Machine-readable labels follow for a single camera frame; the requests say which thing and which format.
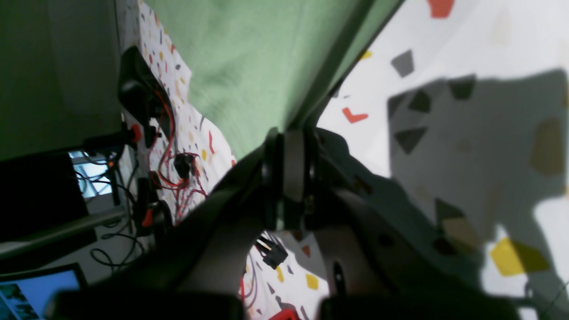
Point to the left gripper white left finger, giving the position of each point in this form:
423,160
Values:
195,275

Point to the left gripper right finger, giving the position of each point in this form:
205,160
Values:
374,273

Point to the light green T-shirt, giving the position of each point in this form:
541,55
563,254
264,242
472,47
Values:
258,64

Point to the black connector plug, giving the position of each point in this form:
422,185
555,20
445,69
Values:
272,253

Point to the black curved handle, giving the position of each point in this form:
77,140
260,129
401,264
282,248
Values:
143,96

